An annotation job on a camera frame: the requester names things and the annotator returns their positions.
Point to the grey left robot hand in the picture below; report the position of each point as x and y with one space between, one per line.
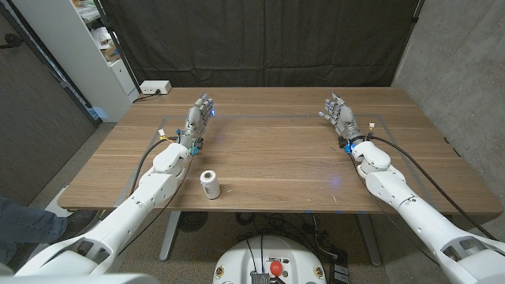
195 122

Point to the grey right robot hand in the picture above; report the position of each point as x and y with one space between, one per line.
344 118

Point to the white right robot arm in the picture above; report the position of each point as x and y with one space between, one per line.
414 217

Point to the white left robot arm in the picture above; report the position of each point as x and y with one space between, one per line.
118 225

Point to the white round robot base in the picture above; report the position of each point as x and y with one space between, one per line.
240 260

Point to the white power strip box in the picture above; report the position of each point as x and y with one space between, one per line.
154 87

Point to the grey tape rectangle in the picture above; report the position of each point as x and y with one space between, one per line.
256 116

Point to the black round floor disc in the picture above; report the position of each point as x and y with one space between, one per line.
193 221

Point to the black fabric backdrop curtain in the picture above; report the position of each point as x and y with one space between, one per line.
260 43

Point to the black backdrop stand pole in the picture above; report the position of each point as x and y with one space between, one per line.
118 47

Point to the small cardboard box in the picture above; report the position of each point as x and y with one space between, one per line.
110 53

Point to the white shelf cabinet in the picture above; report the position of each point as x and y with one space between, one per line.
79 59

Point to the person's dark shoe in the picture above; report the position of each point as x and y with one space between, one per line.
81 221

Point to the black power adapter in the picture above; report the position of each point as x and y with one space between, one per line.
339 272

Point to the white floor board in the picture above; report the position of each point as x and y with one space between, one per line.
59 201

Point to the dark wood door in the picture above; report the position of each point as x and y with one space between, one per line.
35 130

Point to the red emergency stop button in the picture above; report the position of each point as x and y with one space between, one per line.
276 268

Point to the person's leg in jeans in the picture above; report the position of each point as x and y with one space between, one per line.
23 225

